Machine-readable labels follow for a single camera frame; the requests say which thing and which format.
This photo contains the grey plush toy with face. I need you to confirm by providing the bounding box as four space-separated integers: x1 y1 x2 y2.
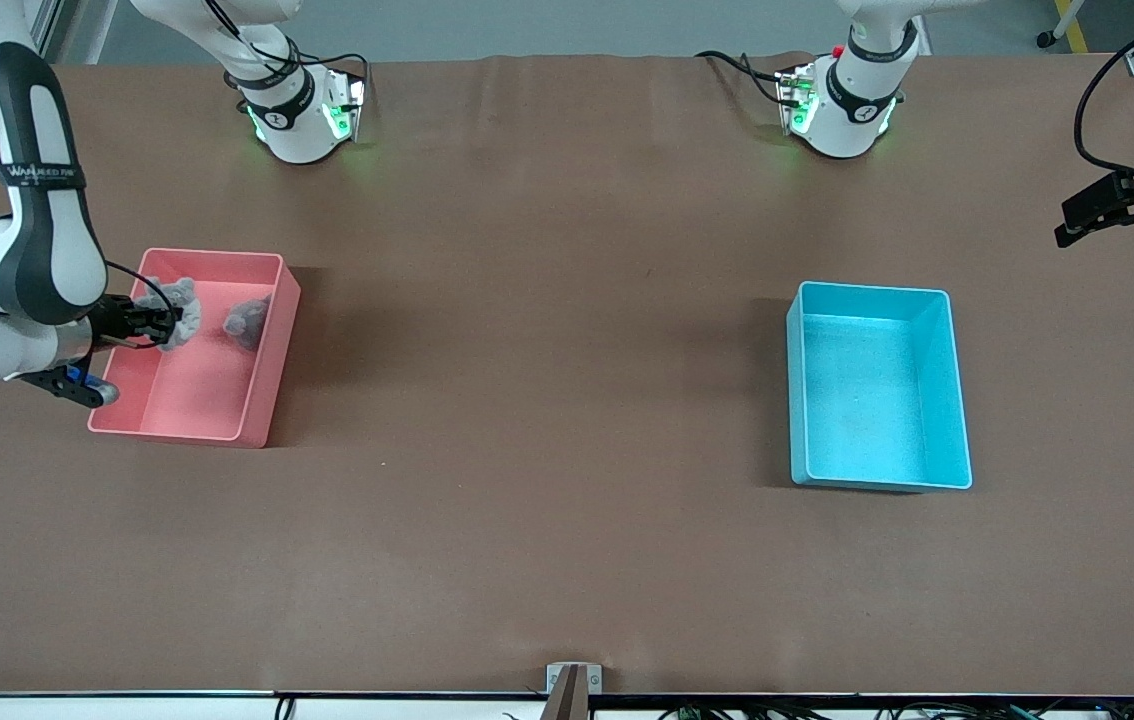
159 278 204 353

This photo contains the left arm base connector plate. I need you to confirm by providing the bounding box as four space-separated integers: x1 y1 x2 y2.
775 62 820 138

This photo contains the right arm base connector plate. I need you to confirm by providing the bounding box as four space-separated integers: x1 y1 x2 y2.
322 68 369 143

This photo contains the pink plastic box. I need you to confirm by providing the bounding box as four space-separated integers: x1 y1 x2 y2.
87 247 303 449

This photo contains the blue plastic box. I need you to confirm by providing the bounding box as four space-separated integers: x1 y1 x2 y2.
785 280 974 493

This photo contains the grey caster leg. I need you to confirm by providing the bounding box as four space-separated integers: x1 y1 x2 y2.
1035 0 1093 49

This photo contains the brown table cover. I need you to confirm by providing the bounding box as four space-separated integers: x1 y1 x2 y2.
0 52 1134 697

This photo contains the black table edge trim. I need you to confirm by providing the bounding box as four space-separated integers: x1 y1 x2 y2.
0 690 1134 702

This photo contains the upright aluminium frame profile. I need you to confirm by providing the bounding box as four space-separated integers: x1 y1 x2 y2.
27 0 66 59

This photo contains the black right arm base cable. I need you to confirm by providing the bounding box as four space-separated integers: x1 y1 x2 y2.
207 0 371 86

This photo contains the black arm base cable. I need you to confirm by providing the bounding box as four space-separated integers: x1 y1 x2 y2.
695 50 790 106
207 0 371 86

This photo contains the black left arm base cable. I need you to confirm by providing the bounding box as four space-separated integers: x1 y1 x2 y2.
695 50 790 106

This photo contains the grey metal bracket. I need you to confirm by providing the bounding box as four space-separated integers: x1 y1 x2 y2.
546 662 603 696

